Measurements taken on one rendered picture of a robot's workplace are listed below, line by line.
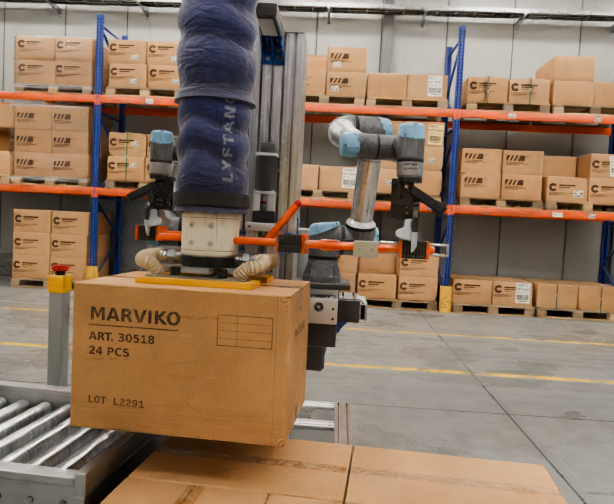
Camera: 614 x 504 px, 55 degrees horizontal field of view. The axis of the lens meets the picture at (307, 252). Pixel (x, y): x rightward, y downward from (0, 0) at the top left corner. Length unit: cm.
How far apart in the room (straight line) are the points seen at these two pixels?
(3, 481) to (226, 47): 129
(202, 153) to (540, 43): 972
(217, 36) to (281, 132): 81
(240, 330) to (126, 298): 32
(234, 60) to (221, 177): 33
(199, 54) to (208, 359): 83
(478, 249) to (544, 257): 112
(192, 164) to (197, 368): 56
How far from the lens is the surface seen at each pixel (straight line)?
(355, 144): 174
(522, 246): 1064
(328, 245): 167
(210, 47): 173
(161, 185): 210
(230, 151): 169
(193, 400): 164
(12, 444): 211
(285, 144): 244
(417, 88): 914
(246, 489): 170
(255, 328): 155
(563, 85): 967
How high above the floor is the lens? 127
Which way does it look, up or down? 3 degrees down
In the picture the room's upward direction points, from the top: 3 degrees clockwise
